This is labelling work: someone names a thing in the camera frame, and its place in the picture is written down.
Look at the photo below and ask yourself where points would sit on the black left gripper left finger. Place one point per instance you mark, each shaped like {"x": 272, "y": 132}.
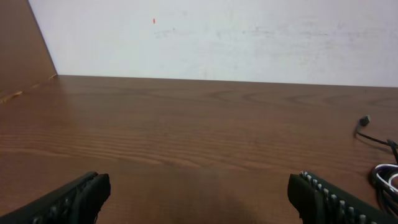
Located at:
{"x": 78, "y": 201}

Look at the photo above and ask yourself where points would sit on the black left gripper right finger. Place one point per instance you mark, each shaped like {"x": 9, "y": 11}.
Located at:
{"x": 320, "y": 202}

